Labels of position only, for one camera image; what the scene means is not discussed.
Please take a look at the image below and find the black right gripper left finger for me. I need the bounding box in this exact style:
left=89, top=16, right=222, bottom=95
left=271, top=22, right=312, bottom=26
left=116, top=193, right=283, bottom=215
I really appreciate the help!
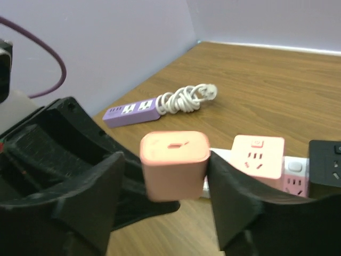
left=1, top=153, right=125, bottom=255

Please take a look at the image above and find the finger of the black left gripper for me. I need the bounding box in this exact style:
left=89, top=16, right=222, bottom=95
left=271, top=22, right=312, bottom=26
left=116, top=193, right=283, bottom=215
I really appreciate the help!
left=1, top=97, right=180, bottom=230

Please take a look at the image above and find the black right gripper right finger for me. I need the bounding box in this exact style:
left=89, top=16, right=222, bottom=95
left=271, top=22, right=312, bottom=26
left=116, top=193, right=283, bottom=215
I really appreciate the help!
left=207, top=153, right=340, bottom=255

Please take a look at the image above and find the pink cube socket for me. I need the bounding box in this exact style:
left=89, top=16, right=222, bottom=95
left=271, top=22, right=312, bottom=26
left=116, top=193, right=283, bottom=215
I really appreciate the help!
left=229, top=134, right=285, bottom=182

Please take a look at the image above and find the small pink plug adapter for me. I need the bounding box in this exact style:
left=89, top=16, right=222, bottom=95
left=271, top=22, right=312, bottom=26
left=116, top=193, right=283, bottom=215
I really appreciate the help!
left=140, top=131, right=210, bottom=202

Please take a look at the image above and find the black cube socket adapter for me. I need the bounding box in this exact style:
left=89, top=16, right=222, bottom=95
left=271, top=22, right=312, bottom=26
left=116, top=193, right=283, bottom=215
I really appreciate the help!
left=308, top=140, right=340, bottom=198

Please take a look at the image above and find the purple power strip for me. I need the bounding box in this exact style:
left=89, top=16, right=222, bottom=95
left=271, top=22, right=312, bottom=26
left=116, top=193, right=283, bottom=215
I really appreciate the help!
left=102, top=98, right=161, bottom=128

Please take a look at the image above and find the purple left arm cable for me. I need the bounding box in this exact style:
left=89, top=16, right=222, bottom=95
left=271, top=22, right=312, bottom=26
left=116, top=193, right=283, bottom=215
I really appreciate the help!
left=0, top=15, right=67, bottom=99

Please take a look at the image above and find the white coiled cable with plug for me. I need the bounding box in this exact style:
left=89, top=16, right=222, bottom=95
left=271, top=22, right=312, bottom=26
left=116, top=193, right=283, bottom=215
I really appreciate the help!
left=156, top=83, right=220, bottom=116

